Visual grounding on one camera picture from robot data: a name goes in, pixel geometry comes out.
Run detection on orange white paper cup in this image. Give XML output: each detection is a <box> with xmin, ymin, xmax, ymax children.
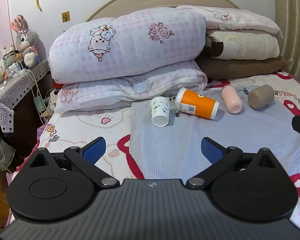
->
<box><xmin>174</xmin><ymin>87</ymin><xmax>219</xmax><ymax>120</ymax></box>

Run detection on brown plastic cup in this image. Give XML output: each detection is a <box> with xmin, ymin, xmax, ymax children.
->
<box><xmin>248</xmin><ymin>85</ymin><xmax>274</xmax><ymax>110</ymax></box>

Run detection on pink plastic cup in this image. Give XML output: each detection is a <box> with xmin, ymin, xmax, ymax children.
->
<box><xmin>221</xmin><ymin>85</ymin><xmax>243</xmax><ymax>114</ymax></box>

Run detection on white green-print paper cup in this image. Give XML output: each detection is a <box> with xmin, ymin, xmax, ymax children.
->
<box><xmin>150</xmin><ymin>96</ymin><xmax>170</xmax><ymax>127</ymax></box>

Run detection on light grey patterned mat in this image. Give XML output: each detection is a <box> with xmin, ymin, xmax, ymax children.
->
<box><xmin>129</xmin><ymin>86</ymin><xmax>300</xmax><ymax>181</ymax></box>

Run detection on pink checked lower quilt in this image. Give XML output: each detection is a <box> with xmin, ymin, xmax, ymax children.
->
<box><xmin>55</xmin><ymin>60</ymin><xmax>207</xmax><ymax>114</ymax></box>

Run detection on dark brown pillow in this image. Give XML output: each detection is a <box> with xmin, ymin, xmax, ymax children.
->
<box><xmin>195</xmin><ymin>56</ymin><xmax>288</xmax><ymax>80</ymax></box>

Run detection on patterned cloth side table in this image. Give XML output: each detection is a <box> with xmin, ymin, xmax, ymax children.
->
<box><xmin>0</xmin><ymin>60</ymin><xmax>50</xmax><ymax>133</ymax></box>

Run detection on pink checked folded quilt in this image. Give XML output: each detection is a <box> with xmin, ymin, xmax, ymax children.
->
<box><xmin>48</xmin><ymin>7</ymin><xmax>206</xmax><ymax>84</ymax></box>

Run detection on grey bunny plush toy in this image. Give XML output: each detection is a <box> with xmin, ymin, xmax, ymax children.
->
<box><xmin>11</xmin><ymin>15</ymin><xmax>40</xmax><ymax>68</ymax></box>

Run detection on pink bunny folded blanket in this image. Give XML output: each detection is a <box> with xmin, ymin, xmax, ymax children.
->
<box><xmin>177</xmin><ymin>5</ymin><xmax>283</xmax><ymax>38</ymax></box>

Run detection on white charging cables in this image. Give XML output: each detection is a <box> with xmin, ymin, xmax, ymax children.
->
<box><xmin>14</xmin><ymin>60</ymin><xmax>53</xmax><ymax>126</ymax></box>

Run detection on yellow wall sticker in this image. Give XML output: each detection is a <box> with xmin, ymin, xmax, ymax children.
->
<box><xmin>62</xmin><ymin>11</ymin><xmax>70</xmax><ymax>23</ymax></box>

